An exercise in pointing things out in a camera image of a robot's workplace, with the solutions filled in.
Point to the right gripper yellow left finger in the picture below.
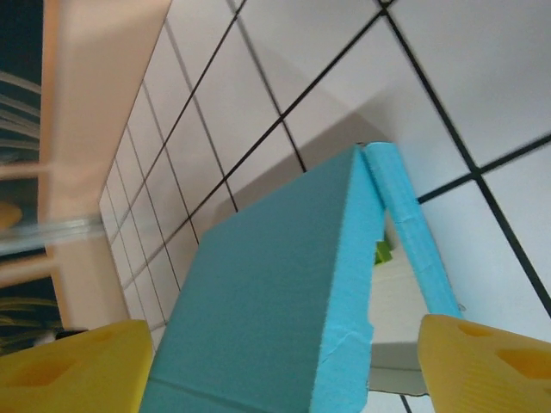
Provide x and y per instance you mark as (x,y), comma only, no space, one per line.
(73,374)

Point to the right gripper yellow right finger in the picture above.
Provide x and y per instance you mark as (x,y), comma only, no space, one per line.
(486,374)

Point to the green toy brick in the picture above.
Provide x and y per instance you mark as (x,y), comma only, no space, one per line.
(383,254)

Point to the blue and white paper box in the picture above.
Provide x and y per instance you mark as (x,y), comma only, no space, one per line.
(267,292)

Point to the aluminium corner post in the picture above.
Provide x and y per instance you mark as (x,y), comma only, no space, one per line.
(51,234)

